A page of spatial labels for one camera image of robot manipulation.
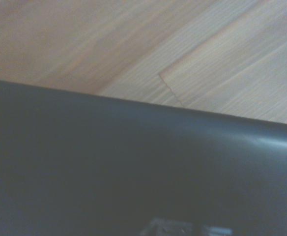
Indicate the black laptop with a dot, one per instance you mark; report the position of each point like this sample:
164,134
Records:
123,167

